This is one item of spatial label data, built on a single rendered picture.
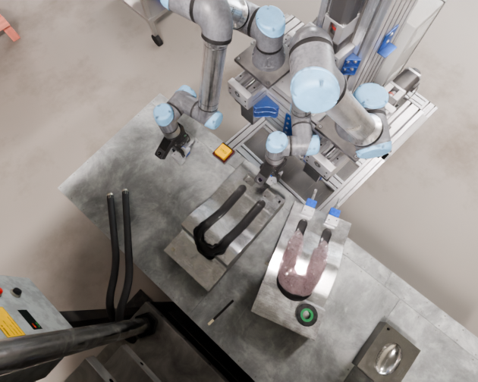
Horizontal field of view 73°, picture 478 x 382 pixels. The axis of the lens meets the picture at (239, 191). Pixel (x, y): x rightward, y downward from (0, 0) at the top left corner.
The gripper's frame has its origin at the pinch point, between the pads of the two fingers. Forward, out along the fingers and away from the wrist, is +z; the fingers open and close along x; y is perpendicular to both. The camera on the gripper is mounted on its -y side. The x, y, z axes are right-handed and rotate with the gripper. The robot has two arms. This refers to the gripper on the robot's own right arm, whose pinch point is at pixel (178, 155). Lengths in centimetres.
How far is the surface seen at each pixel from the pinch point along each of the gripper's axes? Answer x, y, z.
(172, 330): -50, -59, 6
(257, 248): -56, -11, 5
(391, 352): -121, -11, 0
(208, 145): -5.9, 14.0, 4.6
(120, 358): -45, -72, -19
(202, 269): -44, -33, -1
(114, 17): 182, 85, 85
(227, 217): -38.9, -9.4, -4.2
